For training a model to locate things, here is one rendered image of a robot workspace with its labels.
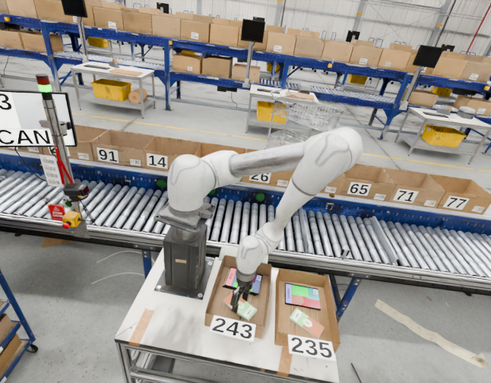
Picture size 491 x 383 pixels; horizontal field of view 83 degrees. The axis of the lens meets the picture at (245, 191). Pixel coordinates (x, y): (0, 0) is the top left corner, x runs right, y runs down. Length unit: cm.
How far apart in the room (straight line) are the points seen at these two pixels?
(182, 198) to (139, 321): 64
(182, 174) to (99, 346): 155
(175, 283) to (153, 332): 25
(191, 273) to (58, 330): 130
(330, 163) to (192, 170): 57
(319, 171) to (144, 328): 108
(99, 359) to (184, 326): 97
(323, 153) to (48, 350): 218
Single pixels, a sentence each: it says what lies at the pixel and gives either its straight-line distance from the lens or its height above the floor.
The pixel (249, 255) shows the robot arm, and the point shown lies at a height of 120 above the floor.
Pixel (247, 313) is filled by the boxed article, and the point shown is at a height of 80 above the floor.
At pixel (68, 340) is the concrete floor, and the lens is 248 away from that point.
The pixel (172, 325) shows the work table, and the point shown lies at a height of 75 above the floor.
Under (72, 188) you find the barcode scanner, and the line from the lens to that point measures 183.
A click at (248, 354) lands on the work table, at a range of 144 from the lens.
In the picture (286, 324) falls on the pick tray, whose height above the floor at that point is 76.
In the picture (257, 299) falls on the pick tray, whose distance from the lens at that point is 159.
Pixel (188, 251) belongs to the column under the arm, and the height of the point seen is 104.
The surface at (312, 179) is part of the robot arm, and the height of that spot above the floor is 164.
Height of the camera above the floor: 203
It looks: 33 degrees down
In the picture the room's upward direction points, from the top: 8 degrees clockwise
